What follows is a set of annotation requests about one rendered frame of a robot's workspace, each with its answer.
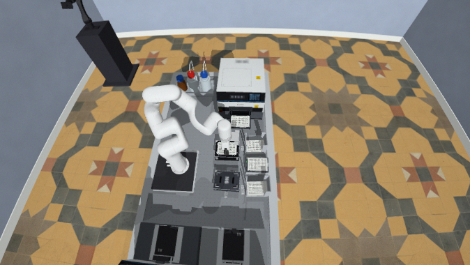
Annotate brown glass bottle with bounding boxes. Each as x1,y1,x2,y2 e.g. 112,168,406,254
177,80,188,91

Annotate white plastic bottle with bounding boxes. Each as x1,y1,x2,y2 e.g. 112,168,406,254
187,76,199,93
199,77,212,93

